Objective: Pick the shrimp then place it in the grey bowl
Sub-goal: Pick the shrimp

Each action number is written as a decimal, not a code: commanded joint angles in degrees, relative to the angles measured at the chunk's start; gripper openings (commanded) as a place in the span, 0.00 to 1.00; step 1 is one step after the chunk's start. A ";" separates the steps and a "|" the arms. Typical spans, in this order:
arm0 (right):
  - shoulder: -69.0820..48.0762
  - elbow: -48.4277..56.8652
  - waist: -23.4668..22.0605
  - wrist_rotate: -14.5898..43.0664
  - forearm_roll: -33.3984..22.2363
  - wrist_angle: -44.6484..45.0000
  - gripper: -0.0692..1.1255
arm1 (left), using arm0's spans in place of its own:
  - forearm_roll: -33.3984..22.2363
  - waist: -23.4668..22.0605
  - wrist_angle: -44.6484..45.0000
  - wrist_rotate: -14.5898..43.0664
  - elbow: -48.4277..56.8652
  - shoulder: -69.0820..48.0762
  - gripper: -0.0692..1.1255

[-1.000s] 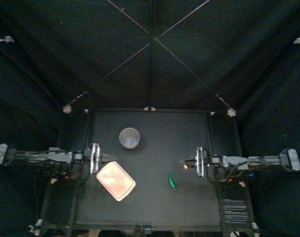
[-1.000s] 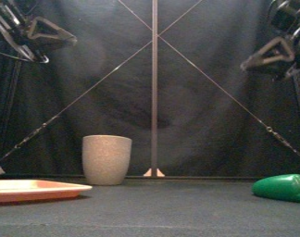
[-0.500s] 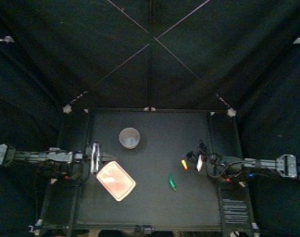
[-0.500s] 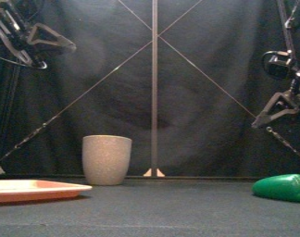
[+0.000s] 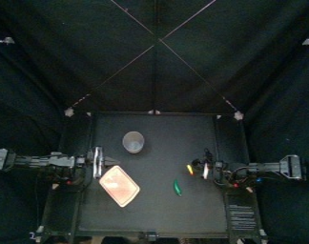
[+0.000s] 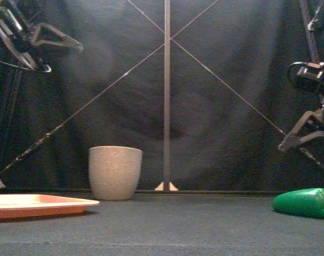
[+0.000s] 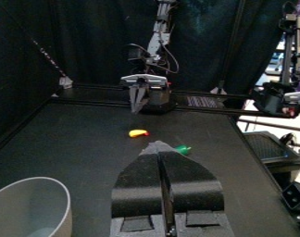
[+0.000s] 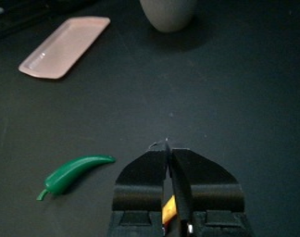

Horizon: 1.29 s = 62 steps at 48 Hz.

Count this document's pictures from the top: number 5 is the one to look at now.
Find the black cloth backdrop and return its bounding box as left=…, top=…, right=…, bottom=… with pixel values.
left=0, top=0, right=309, bottom=244

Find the grey bowl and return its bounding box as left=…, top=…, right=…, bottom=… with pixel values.
left=122, top=131, right=146, bottom=154

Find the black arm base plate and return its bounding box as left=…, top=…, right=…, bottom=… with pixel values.
left=40, top=182, right=84, bottom=239

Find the pink translucent rectangular lid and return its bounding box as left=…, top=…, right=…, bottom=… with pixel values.
left=98, top=165, right=142, bottom=209

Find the thin diagonal cord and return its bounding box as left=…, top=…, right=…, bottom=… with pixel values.
left=70, top=0, right=218, bottom=109
left=109, top=0, right=240, bottom=112

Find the black base plate white label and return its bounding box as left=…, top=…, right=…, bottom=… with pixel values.
left=222, top=187, right=266, bottom=240

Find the green toy chili pepper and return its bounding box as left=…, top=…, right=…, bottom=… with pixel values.
left=173, top=178, right=184, bottom=197

